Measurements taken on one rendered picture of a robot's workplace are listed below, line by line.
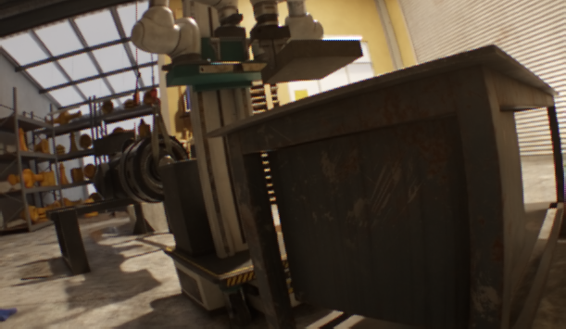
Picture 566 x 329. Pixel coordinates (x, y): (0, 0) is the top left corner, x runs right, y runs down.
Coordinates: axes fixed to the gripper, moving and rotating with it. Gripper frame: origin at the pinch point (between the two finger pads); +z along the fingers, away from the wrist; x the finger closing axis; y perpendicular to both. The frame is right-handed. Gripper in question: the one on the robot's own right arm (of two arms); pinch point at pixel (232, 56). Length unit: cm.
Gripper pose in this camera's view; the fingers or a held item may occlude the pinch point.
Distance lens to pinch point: 146.0
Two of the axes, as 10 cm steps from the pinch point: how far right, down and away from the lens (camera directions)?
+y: -5.8, 1.0, 8.1
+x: -8.0, 1.4, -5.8
